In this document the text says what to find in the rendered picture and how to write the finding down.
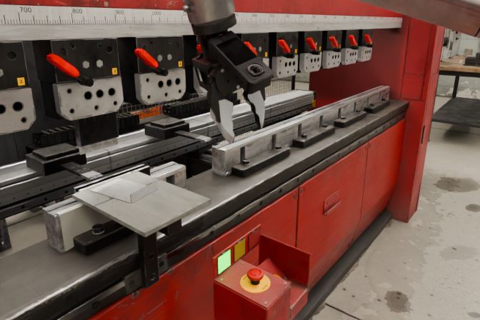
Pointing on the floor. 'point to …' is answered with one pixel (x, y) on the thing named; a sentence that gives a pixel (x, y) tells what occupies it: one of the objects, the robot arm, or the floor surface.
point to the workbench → (450, 112)
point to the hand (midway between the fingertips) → (246, 131)
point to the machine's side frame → (412, 88)
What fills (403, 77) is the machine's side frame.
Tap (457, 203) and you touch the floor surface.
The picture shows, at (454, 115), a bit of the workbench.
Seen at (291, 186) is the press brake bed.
